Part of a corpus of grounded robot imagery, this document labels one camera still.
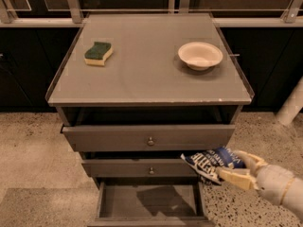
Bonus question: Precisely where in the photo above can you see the green yellow sponge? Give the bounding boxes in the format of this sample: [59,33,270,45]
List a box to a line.
[84,42,113,66]

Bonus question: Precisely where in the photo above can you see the grey top drawer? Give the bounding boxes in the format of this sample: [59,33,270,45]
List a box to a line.
[62,124,235,151]

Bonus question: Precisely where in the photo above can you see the round drawer knob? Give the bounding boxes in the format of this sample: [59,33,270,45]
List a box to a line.
[147,137,154,146]
[149,167,154,175]

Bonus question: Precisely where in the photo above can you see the grey drawer cabinet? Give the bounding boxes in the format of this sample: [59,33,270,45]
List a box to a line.
[45,12,256,227]

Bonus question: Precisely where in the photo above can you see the round middle drawer knob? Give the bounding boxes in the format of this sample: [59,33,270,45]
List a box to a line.
[149,167,154,175]

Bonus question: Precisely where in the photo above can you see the white paper bowl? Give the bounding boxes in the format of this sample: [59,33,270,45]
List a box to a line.
[178,42,223,71]

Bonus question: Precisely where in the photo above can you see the metal railing frame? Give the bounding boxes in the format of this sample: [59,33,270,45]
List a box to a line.
[0,0,303,27]

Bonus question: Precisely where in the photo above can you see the grey drawer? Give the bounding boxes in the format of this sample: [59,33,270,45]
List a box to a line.
[82,159,197,178]
[87,180,215,227]
[62,124,235,151]

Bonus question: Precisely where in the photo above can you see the grey bottom drawer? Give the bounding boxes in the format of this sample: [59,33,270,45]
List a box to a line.
[87,180,215,227]

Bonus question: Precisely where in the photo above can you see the round top drawer knob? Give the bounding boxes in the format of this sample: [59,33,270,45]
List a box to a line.
[147,137,154,146]

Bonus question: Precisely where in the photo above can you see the grey middle drawer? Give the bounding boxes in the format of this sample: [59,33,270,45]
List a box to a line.
[82,159,197,178]

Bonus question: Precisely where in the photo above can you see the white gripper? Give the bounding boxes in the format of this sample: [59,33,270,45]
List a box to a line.
[216,150,296,206]

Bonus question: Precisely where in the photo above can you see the blue chip bag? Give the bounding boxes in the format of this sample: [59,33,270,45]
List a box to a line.
[181,147,245,184]

